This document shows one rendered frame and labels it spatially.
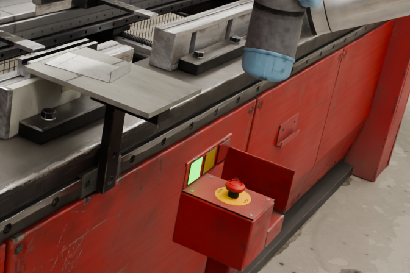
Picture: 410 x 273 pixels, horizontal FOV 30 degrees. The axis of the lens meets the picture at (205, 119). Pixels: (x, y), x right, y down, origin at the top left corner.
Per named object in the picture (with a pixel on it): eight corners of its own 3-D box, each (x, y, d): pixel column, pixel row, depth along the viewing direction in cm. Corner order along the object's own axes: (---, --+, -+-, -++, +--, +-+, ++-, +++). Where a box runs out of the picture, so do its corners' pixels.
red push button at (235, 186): (237, 206, 148) (240, 190, 146) (218, 198, 149) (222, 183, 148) (245, 198, 151) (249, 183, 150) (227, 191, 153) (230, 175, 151)
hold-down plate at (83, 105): (40, 145, 135) (41, 130, 134) (16, 135, 137) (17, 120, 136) (134, 103, 160) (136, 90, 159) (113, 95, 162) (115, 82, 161)
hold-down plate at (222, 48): (196, 75, 182) (197, 64, 181) (176, 69, 184) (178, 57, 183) (249, 52, 207) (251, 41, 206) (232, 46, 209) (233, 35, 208)
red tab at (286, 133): (280, 147, 233) (285, 127, 230) (274, 145, 234) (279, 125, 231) (299, 134, 245) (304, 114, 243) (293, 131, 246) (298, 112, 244)
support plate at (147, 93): (148, 119, 124) (149, 113, 124) (23, 70, 135) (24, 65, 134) (201, 92, 140) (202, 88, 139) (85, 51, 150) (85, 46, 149)
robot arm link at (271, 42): (294, 66, 120) (310, -1, 116) (288, 89, 110) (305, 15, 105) (245, 55, 121) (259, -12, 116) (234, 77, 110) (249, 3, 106)
